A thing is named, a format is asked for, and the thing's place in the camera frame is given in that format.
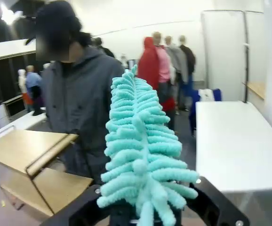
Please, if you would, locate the white hooded mannequin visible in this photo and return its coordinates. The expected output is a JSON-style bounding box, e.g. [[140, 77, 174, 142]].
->
[[17, 69, 29, 96]]

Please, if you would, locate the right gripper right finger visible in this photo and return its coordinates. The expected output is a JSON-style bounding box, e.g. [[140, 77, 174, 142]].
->
[[180, 176, 250, 226]]

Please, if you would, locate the wooden background desk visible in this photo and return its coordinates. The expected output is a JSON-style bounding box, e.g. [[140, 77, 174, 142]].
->
[[241, 81, 266, 101]]

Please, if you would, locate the blue shirt mannequin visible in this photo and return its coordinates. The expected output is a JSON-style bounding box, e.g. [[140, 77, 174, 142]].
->
[[25, 65, 44, 116]]

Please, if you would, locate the white partition panel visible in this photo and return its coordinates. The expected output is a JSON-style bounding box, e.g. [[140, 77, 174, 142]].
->
[[200, 9, 272, 118]]

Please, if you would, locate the teal chenille duster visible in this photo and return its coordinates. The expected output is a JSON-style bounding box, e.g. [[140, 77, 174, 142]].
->
[[96, 65, 200, 226]]

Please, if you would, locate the pink shirt mannequin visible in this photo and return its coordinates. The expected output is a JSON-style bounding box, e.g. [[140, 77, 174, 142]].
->
[[152, 32, 172, 95]]

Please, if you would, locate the grey shirt mannequin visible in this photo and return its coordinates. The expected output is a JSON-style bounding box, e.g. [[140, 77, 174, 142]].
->
[[164, 35, 190, 111]]

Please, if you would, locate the two-tier wood metal shelf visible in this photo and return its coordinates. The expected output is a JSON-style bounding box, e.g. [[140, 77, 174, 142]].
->
[[0, 128, 94, 217]]

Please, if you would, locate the person in grey jacket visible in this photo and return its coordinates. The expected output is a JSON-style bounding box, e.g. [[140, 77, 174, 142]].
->
[[33, 0, 127, 186]]

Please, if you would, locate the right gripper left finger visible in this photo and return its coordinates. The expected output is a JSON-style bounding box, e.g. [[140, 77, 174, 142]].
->
[[40, 184, 112, 226]]

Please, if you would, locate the white side table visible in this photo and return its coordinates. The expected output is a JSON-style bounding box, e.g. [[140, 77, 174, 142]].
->
[[195, 101, 272, 196]]

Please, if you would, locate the black jacket mannequin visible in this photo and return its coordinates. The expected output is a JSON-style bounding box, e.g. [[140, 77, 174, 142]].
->
[[178, 35, 196, 111]]

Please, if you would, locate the blue chair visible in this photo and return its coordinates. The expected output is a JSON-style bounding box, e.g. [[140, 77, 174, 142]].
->
[[189, 88, 223, 137]]

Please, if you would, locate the red hooded mannequin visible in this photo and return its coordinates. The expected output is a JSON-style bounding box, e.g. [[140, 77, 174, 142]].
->
[[137, 36, 176, 132]]

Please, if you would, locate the black stand pole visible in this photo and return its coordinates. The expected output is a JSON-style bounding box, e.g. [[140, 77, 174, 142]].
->
[[243, 10, 250, 104]]

